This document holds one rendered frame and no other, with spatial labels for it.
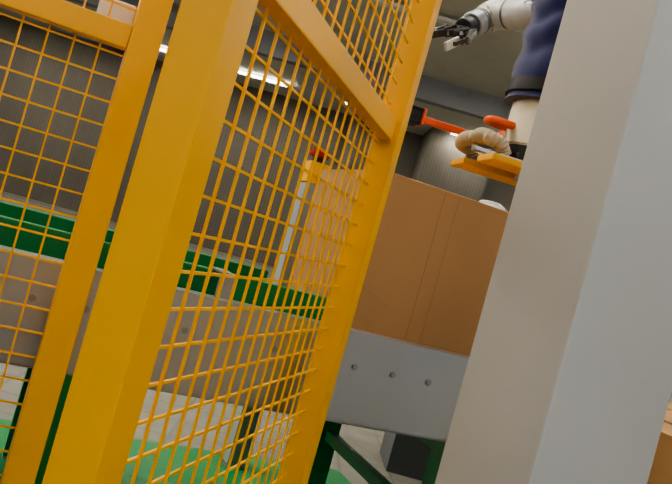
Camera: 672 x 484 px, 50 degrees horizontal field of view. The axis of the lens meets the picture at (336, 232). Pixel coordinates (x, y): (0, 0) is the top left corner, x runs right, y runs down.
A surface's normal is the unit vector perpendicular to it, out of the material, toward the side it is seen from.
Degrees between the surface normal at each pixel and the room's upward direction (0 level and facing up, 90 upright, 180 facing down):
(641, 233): 90
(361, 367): 90
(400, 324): 90
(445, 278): 90
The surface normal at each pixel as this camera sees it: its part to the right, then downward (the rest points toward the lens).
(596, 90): -0.89, -0.26
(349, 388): 0.37, 0.07
